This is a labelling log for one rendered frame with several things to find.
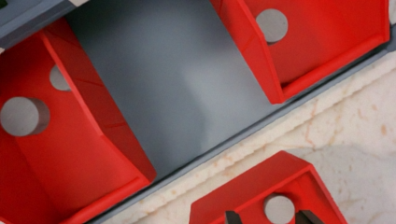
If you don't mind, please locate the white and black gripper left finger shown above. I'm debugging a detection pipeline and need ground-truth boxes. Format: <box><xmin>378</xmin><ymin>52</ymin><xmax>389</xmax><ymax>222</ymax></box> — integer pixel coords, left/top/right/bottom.
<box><xmin>225</xmin><ymin>210</ymin><xmax>243</xmax><ymax>224</ymax></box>

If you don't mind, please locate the red bin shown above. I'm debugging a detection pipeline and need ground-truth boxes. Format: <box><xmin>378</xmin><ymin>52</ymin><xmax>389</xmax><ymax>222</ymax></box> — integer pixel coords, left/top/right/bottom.
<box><xmin>209</xmin><ymin>0</ymin><xmax>389</xmax><ymax>99</ymax></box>
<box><xmin>0</xmin><ymin>16</ymin><xmax>155</xmax><ymax>224</ymax></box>
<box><xmin>189</xmin><ymin>150</ymin><xmax>348</xmax><ymax>224</ymax></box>

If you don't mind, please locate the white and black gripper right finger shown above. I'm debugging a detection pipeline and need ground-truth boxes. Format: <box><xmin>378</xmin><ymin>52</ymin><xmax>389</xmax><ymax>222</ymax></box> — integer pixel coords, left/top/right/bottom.
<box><xmin>295</xmin><ymin>209</ymin><xmax>325</xmax><ymax>224</ymax></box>

